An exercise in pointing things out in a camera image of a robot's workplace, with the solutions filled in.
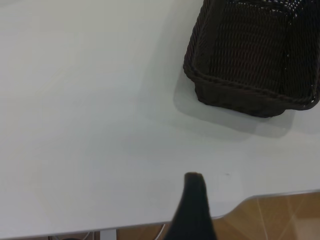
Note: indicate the white metal table leg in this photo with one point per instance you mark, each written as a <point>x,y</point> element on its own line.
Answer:
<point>108,235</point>

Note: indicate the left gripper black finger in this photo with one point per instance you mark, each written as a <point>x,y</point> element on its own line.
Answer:
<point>193,215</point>

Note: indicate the black woven wicker basket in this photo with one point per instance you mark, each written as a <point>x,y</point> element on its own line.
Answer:
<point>237,50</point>

